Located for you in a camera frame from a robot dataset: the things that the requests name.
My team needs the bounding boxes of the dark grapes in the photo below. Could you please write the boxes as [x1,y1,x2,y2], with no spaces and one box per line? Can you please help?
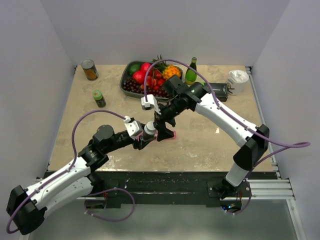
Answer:
[120,78,170,99]

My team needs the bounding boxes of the tin can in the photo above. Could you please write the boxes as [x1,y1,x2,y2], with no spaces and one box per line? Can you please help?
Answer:
[81,59,99,81]

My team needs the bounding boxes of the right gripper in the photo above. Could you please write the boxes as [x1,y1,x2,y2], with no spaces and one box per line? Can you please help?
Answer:
[153,96,185,142]

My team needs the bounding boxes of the green-lidded spice jar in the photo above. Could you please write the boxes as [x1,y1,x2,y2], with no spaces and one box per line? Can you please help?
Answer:
[92,90,106,108]

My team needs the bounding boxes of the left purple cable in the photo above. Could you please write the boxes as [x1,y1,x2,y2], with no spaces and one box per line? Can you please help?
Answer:
[6,109,128,235]

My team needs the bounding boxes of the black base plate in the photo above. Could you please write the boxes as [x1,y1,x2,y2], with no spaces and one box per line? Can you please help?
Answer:
[42,171,278,210]

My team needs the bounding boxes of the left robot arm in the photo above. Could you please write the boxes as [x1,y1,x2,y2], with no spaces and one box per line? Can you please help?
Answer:
[6,118,157,235]

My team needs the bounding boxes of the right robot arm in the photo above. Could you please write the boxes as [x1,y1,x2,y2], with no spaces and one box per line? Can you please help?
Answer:
[154,75,270,197]

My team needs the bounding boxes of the red pomegranate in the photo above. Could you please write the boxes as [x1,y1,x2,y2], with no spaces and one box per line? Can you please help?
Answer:
[140,62,153,76]

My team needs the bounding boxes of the grey fruit tray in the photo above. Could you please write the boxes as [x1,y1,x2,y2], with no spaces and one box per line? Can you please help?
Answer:
[119,60,183,102]

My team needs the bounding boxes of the black and green box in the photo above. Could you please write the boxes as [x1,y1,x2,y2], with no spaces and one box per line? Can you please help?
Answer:
[209,82,229,102]

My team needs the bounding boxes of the pineapple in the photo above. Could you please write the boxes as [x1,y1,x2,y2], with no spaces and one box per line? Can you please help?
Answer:
[152,54,182,80]

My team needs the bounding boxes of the white-capped pill bottle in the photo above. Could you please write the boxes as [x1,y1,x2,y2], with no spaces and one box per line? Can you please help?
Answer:
[142,121,157,141]

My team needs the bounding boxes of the green lime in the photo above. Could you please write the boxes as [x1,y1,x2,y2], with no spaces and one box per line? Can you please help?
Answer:
[128,64,141,76]

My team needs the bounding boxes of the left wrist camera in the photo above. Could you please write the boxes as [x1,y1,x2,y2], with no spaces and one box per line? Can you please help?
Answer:
[123,116,143,140]

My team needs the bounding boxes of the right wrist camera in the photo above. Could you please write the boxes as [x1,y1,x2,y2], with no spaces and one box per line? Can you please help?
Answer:
[140,94,160,114]

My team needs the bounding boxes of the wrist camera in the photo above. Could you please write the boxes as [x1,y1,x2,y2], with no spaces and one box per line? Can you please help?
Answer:
[123,116,143,140]
[140,94,160,114]

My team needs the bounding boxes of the pink weekly pill organizer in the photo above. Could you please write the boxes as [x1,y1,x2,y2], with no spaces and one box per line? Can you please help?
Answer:
[137,130,177,141]

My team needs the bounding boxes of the lower purple cable loop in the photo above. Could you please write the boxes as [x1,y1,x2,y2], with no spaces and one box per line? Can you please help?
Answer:
[84,187,137,222]

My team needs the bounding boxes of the red apple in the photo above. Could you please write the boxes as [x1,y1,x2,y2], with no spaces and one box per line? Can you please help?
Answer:
[132,70,146,85]

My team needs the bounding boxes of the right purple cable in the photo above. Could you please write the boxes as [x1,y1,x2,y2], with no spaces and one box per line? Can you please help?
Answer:
[143,59,311,176]

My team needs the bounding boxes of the green glass bottle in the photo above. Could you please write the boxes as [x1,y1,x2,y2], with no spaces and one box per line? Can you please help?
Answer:
[184,57,197,85]

